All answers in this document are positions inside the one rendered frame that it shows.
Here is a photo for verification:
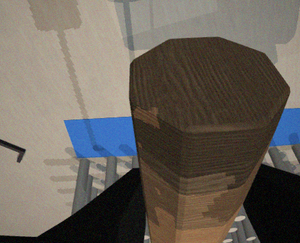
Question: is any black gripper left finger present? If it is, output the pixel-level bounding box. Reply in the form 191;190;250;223
0;167;146;243

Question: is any dark grey l-shaped hook tool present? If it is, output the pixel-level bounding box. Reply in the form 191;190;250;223
0;140;26;162

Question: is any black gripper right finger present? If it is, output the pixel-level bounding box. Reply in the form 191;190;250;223
243;164;300;243

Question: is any blue tape strip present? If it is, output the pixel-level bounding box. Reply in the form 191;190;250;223
64;108;300;159

